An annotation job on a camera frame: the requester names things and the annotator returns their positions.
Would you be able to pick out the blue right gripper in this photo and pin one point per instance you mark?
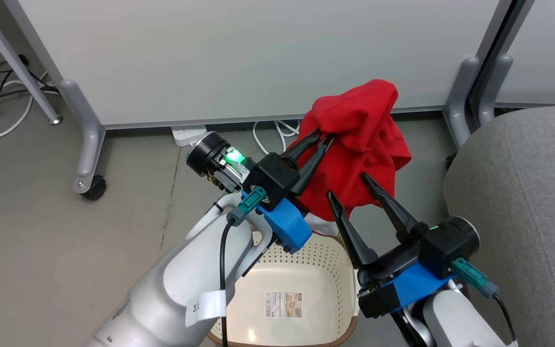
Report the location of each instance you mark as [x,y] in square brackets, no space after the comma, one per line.
[403,289]

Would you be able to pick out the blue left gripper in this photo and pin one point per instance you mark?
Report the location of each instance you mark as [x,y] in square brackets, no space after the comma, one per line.
[287,226]

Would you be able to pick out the red garment with white stripe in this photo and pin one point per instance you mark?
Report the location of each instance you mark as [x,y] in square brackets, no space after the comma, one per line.
[354,130]

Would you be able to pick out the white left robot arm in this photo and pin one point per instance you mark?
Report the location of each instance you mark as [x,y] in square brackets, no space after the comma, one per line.
[186,279]

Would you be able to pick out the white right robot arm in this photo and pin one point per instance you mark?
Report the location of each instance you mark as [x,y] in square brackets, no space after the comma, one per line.
[455,323]

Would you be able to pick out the grey fabric sofa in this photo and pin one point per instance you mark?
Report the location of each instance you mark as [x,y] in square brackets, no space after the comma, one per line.
[523,193]

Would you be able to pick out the white perforated laundry basket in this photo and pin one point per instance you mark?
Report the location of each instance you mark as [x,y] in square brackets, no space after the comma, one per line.
[306,274]

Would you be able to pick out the grey partition leg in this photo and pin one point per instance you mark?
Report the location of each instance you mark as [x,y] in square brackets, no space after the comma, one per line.
[492,91]
[460,101]
[87,144]

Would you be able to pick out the printed basket label sticker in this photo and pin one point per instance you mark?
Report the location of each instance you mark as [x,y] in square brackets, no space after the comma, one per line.
[283,304]

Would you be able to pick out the white power strip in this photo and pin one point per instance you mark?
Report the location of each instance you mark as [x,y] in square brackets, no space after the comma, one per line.
[188,134]

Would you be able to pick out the white partition panel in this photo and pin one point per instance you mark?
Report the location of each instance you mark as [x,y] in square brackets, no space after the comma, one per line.
[547,48]
[258,48]

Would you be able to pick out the black caster wheel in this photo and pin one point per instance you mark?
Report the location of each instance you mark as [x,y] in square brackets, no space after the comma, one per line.
[95,189]

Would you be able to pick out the grey metal table leg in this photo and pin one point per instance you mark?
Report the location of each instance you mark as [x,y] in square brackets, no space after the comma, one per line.
[17,53]

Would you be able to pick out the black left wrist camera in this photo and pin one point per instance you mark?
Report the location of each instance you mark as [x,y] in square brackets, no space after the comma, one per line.
[272,178]

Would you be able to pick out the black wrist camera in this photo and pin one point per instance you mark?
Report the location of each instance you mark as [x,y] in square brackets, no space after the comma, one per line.
[443,250]
[272,178]

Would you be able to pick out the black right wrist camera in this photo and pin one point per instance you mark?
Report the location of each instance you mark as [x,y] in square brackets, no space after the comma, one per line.
[443,250]

